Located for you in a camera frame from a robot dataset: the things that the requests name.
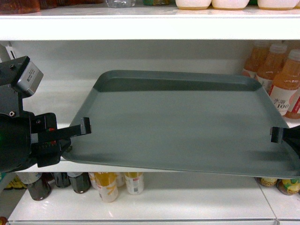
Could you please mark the white upper shelf board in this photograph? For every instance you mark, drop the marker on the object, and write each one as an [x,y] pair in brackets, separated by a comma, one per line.
[95,22]

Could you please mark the white middle shelf board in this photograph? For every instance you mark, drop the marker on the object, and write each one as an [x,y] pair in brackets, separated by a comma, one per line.
[71,68]

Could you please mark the dark tea bottle left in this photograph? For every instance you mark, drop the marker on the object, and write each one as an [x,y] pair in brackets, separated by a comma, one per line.
[37,186]

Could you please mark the white tub shelf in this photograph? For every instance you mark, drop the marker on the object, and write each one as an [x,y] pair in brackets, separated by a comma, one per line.
[229,4]
[277,4]

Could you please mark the white shelf board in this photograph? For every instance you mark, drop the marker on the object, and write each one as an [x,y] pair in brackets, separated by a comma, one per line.
[71,68]
[168,198]
[95,22]

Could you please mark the white tub on top shelf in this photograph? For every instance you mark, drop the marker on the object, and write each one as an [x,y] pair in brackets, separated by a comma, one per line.
[193,4]

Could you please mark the dark tea bottle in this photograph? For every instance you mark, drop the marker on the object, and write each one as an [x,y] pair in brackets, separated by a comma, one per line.
[37,186]
[80,181]

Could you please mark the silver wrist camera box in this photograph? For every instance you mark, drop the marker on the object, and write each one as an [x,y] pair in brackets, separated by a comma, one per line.
[29,80]

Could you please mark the grey rectangular serving tray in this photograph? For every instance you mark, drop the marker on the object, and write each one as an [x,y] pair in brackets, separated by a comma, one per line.
[183,122]

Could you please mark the white lower shelf board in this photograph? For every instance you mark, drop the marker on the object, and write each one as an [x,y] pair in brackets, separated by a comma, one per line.
[168,198]

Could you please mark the dark tea bottle right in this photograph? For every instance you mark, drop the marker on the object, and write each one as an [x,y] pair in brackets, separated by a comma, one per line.
[80,181]

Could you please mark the yellow white drink bottle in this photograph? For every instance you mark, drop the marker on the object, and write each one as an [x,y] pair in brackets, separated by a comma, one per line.
[107,186]

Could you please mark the orange juice bottle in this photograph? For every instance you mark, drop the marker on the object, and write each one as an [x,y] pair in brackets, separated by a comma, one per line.
[272,66]
[257,57]

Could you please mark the orange juice bottle C100 label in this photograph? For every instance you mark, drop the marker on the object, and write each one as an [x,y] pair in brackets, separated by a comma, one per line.
[286,83]

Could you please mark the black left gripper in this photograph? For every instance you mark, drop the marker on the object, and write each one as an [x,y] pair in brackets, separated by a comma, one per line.
[51,141]

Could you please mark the white labelled drink bottle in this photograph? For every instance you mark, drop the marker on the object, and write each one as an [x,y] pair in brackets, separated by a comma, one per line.
[134,182]

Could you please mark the orange juice bottle middle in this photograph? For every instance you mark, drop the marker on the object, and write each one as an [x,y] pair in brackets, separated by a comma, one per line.
[272,66]

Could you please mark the orange juice bottle rear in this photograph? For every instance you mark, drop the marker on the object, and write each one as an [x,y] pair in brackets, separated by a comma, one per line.
[257,57]

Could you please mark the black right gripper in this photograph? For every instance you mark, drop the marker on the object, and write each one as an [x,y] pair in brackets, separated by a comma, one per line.
[291,138]

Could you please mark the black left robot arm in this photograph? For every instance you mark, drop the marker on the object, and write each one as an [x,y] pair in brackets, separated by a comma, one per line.
[27,139]

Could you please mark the yellow green drink bottle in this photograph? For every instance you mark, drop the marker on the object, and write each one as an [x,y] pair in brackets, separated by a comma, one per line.
[289,186]

